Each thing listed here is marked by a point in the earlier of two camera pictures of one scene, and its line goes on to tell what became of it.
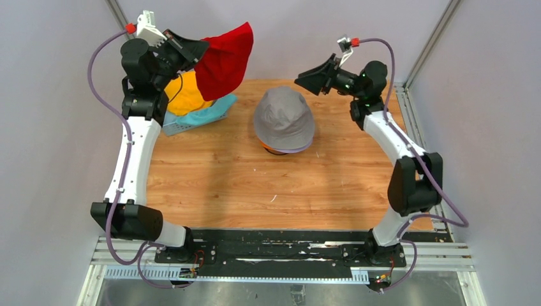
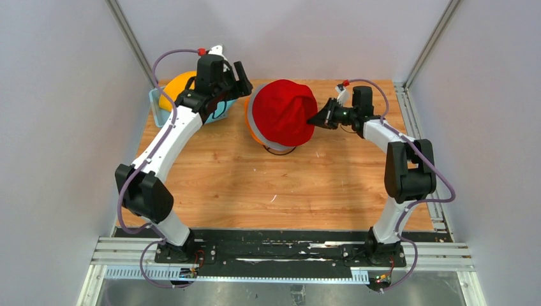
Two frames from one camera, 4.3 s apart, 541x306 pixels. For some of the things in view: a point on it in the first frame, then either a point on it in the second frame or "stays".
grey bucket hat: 283,118 to 254,128
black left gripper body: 171,57 to 228,88
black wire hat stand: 274,152 stays
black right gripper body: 337,79 to 337,114
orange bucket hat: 268,147 to 247,118
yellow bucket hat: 183,95 stays
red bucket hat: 222,64 to 281,109
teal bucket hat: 218,110 stays
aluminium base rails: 133,259 stays
